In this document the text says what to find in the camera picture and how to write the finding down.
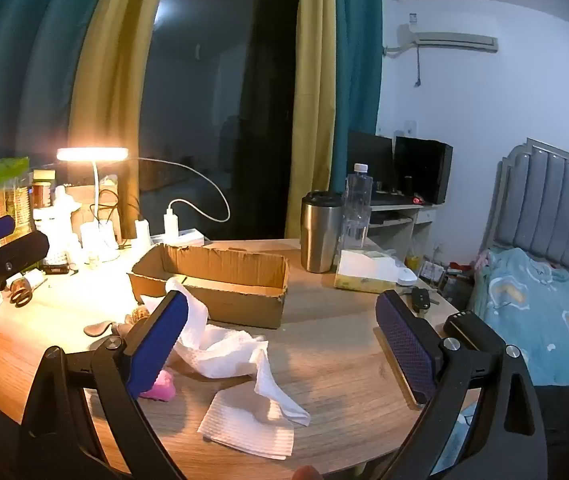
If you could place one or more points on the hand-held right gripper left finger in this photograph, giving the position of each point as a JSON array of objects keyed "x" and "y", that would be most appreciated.
[{"x": 159, "y": 345}]

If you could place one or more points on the white charger plug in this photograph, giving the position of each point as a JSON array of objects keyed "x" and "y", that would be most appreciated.
[
  {"x": 142, "y": 232},
  {"x": 171, "y": 222}
]

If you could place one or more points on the white desk lamp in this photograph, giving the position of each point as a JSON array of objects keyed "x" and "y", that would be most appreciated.
[{"x": 94, "y": 154}]

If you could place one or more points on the black power bank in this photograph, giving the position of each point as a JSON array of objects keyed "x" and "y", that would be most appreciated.
[{"x": 467, "y": 327}]

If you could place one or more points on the white wall socket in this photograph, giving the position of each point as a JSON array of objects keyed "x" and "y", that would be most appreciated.
[{"x": 409, "y": 127}]

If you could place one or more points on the white power strip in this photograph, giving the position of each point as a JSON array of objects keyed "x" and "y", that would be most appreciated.
[{"x": 189, "y": 236}]

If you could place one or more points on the green snack bag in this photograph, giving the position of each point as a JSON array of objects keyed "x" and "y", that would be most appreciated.
[{"x": 7, "y": 175}]

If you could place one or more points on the white and yellow tissue box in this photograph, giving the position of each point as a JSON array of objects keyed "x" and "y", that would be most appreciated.
[{"x": 364, "y": 270}]

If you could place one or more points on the pink soft toy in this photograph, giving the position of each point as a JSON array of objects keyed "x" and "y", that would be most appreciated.
[{"x": 162, "y": 387}]

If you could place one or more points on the brown curly plush toy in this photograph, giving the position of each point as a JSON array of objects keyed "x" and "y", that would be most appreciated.
[{"x": 138, "y": 316}]

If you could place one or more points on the black computer monitor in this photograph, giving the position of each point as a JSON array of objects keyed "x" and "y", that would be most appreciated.
[
  {"x": 369, "y": 160},
  {"x": 422, "y": 170}
]

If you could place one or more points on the dark glass window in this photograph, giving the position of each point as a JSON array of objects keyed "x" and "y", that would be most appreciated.
[{"x": 214, "y": 85}]

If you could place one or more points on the black car key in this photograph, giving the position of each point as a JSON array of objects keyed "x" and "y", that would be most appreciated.
[{"x": 420, "y": 299}]

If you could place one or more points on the clear plastic water bottle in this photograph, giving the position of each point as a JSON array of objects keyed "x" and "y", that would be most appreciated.
[{"x": 357, "y": 210}]

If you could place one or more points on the white computer desk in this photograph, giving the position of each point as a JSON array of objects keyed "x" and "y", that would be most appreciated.
[{"x": 399, "y": 230}]

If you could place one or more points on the black scissors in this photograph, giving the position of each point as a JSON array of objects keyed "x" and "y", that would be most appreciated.
[{"x": 14, "y": 287}]

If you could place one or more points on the white computer mouse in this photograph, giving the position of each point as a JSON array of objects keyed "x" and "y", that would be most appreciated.
[{"x": 407, "y": 276}]

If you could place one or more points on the white wall air conditioner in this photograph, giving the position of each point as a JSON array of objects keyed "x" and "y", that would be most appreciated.
[{"x": 454, "y": 40}]

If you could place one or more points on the teal and yellow curtain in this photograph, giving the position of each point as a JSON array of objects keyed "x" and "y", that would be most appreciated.
[
  {"x": 324, "y": 85},
  {"x": 39, "y": 60}
]

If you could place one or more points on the cardboard box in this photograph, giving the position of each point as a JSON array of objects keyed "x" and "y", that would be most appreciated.
[{"x": 244, "y": 305}]

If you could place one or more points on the blue printed blanket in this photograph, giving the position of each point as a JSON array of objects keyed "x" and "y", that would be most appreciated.
[{"x": 539, "y": 320}]

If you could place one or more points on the flat white paper towel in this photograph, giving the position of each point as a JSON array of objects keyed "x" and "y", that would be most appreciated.
[{"x": 244, "y": 430}]

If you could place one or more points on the gray padded bed headboard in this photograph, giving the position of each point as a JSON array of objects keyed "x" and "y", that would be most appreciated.
[{"x": 554, "y": 210}]

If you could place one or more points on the brown glass jar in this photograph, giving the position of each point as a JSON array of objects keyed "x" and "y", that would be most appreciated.
[{"x": 44, "y": 192}]

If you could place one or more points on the stainless steel tumbler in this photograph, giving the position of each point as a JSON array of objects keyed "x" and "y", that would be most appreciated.
[{"x": 319, "y": 240}]

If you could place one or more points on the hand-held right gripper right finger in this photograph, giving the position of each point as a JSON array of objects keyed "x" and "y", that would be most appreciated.
[{"x": 404, "y": 355}]

